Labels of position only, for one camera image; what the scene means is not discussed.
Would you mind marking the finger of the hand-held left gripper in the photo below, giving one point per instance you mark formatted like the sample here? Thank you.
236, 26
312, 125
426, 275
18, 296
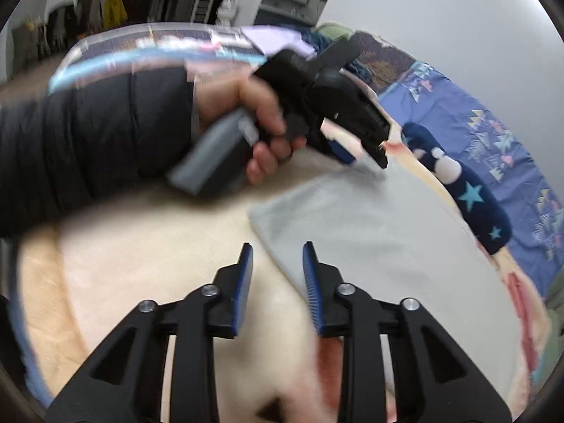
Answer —
374, 136
341, 152

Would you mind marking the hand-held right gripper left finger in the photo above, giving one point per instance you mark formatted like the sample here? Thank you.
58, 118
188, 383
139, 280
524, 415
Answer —
244, 282

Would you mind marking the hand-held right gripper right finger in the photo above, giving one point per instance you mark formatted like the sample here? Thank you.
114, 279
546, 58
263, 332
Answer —
310, 282

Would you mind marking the beige t-shirt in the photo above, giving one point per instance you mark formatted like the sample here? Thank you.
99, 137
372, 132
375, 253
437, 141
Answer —
374, 251

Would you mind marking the person's left hand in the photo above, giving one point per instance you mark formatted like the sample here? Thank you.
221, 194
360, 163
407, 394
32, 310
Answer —
229, 97

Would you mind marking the dark teal blanket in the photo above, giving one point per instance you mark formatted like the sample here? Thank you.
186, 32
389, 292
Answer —
321, 40

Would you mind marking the green pillow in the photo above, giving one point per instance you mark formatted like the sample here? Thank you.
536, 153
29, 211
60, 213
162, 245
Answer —
335, 30

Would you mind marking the lavender cloth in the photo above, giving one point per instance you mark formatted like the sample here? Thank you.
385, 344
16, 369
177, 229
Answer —
277, 39

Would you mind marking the dark floral pillow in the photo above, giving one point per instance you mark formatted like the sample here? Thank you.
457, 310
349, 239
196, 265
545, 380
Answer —
383, 61

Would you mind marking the navy star fleece blanket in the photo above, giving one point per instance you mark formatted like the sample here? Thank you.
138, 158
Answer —
471, 198

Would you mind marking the peach plush blanket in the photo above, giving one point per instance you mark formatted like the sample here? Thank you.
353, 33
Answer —
132, 251

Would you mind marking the white figurine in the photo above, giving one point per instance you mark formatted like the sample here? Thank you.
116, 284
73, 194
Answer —
226, 11

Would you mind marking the white shelf unit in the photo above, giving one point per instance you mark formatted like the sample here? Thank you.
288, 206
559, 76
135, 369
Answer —
202, 4

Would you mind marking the blue tree print pillow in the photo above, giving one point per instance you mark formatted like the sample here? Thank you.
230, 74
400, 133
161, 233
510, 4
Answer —
520, 163

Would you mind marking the yellow garment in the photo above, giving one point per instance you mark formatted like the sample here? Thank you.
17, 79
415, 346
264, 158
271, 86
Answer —
116, 9

